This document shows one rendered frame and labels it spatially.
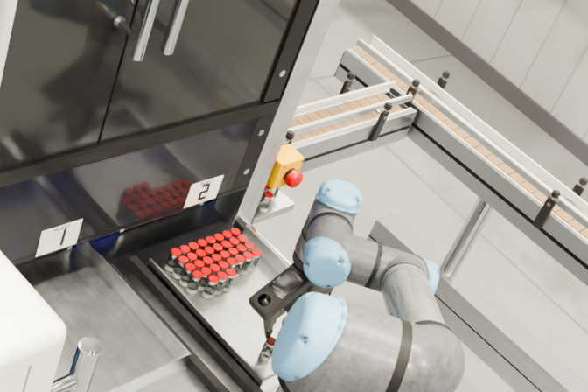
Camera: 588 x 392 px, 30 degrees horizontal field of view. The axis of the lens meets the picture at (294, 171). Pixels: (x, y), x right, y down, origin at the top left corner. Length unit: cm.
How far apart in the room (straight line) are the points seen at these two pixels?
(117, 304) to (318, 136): 77
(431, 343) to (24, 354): 56
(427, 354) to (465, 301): 161
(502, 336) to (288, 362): 164
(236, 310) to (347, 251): 45
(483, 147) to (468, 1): 257
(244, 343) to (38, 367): 104
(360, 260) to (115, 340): 50
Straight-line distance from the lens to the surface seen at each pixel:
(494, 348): 297
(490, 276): 407
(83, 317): 200
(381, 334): 135
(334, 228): 174
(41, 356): 104
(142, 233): 221
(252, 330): 209
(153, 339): 200
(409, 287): 162
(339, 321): 134
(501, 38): 526
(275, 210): 239
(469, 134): 282
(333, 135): 261
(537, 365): 291
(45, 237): 191
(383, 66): 300
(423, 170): 444
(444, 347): 139
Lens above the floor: 229
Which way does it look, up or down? 34 degrees down
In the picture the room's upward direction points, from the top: 22 degrees clockwise
